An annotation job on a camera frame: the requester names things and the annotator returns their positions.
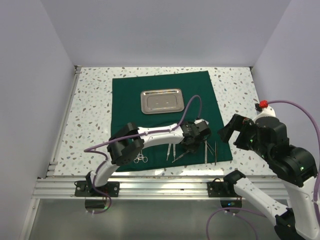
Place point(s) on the broad steel tweezers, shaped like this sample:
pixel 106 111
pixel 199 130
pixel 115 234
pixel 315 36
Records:
pixel 205 152

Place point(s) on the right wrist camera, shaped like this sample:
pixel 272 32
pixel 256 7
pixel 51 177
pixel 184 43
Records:
pixel 263 112

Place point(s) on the steel forceps with ring handles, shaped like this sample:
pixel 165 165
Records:
pixel 140 158

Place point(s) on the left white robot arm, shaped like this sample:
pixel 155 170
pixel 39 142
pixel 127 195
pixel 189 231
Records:
pixel 123 147

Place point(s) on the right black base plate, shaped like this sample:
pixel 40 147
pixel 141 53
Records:
pixel 220 189

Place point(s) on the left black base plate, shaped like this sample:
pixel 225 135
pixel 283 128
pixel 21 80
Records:
pixel 84 189

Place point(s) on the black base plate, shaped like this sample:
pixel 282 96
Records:
pixel 84 189
pixel 220 189

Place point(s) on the stainless steel instrument tray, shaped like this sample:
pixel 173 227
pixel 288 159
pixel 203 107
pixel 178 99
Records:
pixel 162 101

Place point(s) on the steel scalpel handle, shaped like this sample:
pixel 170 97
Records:
pixel 174 150
pixel 168 151

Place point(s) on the pointed steel tweezers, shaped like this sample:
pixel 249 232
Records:
pixel 179 157

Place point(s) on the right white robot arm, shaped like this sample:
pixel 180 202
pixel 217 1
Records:
pixel 294 166

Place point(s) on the thin steel tweezers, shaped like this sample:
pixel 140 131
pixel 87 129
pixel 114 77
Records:
pixel 210 149

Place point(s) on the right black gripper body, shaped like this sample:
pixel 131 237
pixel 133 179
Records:
pixel 246 138

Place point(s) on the aluminium rail frame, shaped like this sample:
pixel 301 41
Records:
pixel 54 205

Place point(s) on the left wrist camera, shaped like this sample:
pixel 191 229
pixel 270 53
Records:
pixel 201 122

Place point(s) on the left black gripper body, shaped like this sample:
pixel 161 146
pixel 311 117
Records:
pixel 193 147

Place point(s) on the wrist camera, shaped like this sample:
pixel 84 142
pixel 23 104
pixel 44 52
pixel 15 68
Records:
pixel 201 122
pixel 263 112

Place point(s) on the dark steel tweezers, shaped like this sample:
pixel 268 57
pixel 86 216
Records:
pixel 215 153

